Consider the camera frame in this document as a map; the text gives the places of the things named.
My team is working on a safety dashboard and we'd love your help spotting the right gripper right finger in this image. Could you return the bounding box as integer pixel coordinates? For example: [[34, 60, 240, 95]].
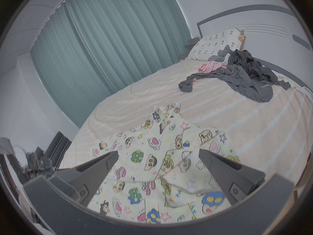
[[199, 148, 266, 205]]

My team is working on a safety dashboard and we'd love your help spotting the white printed pyjama top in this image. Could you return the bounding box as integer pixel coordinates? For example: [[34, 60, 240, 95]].
[[89, 102, 241, 226]]

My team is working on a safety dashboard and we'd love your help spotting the pile of clothes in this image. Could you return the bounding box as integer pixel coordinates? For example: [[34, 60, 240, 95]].
[[179, 44, 291, 103]]

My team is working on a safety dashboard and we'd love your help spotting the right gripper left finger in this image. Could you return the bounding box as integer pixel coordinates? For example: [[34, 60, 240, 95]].
[[50, 151, 119, 206]]

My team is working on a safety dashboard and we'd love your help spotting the blue-green curtain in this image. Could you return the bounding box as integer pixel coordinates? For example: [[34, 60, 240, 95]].
[[29, 0, 192, 129]]

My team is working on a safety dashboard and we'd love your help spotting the grey bedside table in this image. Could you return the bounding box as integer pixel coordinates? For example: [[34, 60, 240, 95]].
[[179, 37, 200, 61]]

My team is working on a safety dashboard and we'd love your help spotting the white printed pillow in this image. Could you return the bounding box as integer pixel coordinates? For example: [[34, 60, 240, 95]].
[[187, 28, 246, 61]]

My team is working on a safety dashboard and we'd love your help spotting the bed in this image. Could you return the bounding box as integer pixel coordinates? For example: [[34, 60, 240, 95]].
[[59, 5, 313, 226]]

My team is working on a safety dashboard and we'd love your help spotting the pink garment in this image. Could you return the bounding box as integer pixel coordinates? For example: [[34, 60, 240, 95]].
[[198, 61, 228, 73]]

